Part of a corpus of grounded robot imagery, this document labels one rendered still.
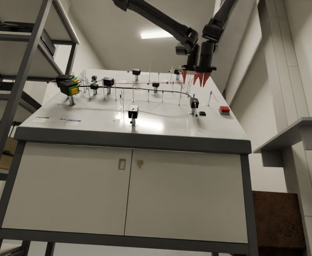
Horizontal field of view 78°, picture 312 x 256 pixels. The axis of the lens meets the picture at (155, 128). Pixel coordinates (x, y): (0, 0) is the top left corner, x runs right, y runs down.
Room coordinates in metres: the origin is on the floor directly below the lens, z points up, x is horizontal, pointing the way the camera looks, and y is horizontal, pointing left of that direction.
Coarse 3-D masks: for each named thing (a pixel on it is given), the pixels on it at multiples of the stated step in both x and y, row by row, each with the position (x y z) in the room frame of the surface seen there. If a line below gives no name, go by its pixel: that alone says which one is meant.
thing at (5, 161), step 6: (12, 138) 1.10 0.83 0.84; (6, 144) 1.06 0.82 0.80; (12, 144) 1.10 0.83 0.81; (6, 150) 1.07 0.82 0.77; (12, 150) 1.12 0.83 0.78; (6, 156) 1.08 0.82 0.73; (12, 156) 1.14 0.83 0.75; (0, 162) 1.05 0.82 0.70; (6, 162) 1.10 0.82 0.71; (0, 168) 1.08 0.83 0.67; (6, 168) 1.11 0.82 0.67
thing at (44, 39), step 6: (6, 24) 0.96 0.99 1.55; (18, 24) 0.98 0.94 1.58; (24, 24) 0.99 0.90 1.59; (30, 24) 0.99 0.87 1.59; (0, 30) 0.96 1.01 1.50; (6, 30) 0.96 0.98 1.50; (12, 30) 0.96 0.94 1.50; (18, 30) 0.96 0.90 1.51; (24, 30) 0.96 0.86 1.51; (30, 30) 0.96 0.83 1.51; (42, 36) 1.07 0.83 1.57; (48, 36) 1.13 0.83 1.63; (42, 42) 1.08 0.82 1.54; (48, 42) 1.14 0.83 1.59; (48, 48) 1.17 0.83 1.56; (54, 48) 1.23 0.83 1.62
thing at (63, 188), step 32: (32, 160) 0.97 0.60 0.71; (64, 160) 0.97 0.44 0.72; (96, 160) 0.97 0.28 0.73; (128, 160) 0.96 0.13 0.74; (32, 192) 0.97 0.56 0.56; (64, 192) 0.97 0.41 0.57; (96, 192) 0.97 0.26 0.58; (32, 224) 0.97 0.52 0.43; (64, 224) 0.97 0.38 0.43; (96, 224) 0.97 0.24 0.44
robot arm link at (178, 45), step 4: (196, 40) 0.78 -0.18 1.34; (180, 44) 0.82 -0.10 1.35; (184, 44) 0.76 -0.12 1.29; (188, 44) 0.75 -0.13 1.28; (176, 48) 0.85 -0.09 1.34; (180, 48) 0.83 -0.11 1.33; (184, 48) 0.81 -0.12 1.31; (188, 48) 0.78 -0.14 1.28; (192, 48) 0.78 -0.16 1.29; (176, 52) 0.86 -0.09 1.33; (180, 52) 0.85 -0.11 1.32; (184, 52) 0.84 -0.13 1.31
